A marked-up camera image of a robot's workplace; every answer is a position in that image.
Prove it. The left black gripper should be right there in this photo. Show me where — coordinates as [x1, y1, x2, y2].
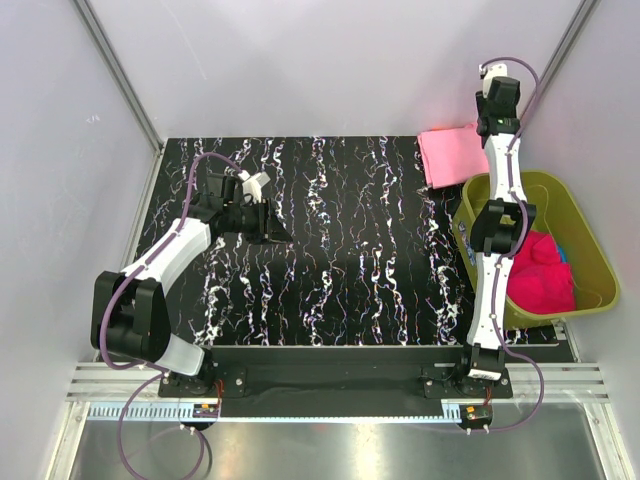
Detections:
[224, 198, 294, 245]

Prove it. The light pink t shirt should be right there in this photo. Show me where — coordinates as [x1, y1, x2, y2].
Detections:
[417, 123, 489, 189]

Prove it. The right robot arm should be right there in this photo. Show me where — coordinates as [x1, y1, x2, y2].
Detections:
[453, 64, 536, 397]

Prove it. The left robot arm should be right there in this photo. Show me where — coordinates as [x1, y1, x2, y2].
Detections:
[90, 171, 292, 396]

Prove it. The olive green plastic bin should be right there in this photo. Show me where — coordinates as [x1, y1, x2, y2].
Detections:
[451, 170, 619, 330]

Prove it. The blue t shirt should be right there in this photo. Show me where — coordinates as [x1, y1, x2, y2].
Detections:
[556, 245, 569, 264]

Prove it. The black marbled table mat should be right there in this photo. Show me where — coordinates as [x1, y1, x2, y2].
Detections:
[137, 136, 474, 347]

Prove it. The magenta t shirt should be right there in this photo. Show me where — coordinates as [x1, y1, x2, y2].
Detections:
[507, 231, 576, 315]

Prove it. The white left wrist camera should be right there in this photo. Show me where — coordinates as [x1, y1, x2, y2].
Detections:
[238, 170, 270, 203]

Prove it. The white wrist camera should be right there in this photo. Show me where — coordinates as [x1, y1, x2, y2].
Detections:
[479, 62, 508, 98]
[238, 170, 270, 203]

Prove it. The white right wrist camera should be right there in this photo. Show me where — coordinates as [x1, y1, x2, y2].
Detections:
[479, 62, 508, 98]

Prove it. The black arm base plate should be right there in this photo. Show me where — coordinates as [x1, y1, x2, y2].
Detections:
[159, 346, 513, 422]

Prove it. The aluminium frame rail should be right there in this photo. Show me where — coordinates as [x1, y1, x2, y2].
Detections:
[64, 363, 611, 401]

